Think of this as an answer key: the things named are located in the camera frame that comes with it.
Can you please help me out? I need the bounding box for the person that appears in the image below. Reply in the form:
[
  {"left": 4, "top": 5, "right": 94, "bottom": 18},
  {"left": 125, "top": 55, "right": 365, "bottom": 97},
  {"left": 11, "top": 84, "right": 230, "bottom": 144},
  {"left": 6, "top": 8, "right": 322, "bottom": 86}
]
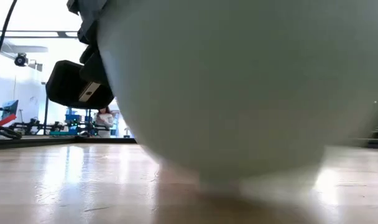
[{"left": 94, "top": 106, "right": 114, "bottom": 139}]

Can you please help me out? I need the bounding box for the background robot workstation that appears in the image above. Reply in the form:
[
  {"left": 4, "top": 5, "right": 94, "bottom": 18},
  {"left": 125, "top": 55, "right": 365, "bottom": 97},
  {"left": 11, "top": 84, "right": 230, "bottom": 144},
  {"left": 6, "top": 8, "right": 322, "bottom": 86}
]
[{"left": 8, "top": 116, "right": 98, "bottom": 138}]

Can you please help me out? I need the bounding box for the white ceiling fixture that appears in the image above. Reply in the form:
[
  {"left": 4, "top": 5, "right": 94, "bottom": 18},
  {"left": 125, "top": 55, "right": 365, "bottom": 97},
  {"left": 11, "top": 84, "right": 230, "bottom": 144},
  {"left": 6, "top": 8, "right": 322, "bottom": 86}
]
[{"left": 0, "top": 39, "right": 49, "bottom": 60}]

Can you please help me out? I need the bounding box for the green ceramic bowl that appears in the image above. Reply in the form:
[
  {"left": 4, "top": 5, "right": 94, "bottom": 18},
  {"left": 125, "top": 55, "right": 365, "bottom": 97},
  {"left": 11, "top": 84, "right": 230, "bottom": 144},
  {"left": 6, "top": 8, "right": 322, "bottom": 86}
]
[{"left": 97, "top": 0, "right": 378, "bottom": 194}]

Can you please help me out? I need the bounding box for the black background table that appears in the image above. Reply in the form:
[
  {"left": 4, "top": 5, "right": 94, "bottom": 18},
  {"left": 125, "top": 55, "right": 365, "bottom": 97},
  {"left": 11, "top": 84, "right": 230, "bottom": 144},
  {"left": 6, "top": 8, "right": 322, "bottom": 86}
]
[{"left": 41, "top": 81, "right": 50, "bottom": 136}]

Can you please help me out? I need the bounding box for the thick black cable loop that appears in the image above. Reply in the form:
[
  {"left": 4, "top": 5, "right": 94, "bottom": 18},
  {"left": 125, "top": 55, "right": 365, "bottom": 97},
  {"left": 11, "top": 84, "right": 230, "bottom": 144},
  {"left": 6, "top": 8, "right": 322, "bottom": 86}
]
[{"left": 0, "top": 122, "right": 22, "bottom": 140}]

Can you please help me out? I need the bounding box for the black aluminium table frame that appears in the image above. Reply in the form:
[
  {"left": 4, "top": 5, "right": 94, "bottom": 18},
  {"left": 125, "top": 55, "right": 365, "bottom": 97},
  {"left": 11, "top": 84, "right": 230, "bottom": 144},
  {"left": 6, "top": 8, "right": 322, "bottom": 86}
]
[{"left": 0, "top": 136, "right": 378, "bottom": 151}]

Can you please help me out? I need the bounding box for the blue and red machine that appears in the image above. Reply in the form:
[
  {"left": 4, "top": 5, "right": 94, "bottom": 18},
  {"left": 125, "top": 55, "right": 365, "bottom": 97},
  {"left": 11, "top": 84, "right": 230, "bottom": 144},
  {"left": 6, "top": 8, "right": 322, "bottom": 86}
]
[{"left": 0, "top": 99, "right": 19, "bottom": 128}]

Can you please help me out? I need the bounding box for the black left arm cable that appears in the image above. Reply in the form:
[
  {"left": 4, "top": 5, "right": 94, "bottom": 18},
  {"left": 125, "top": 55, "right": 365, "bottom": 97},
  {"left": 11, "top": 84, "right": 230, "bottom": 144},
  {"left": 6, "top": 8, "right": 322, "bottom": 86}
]
[{"left": 0, "top": 0, "right": 18, "bottom": 81}]

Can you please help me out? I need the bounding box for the round black ceiling camera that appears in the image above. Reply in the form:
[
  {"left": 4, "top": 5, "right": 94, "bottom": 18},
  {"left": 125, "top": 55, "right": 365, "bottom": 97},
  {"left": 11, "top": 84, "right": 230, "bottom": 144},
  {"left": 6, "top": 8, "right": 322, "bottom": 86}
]
[{"left": 14, "top": 52, "right": 29, "bottom": 67}]

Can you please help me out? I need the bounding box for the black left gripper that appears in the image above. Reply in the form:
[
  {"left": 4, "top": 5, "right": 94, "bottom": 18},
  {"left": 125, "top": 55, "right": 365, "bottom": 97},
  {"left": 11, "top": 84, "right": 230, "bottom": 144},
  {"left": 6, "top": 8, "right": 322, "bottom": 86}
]
[{"left": 67, "top": 0, "right": 113, "bottom": 86}]

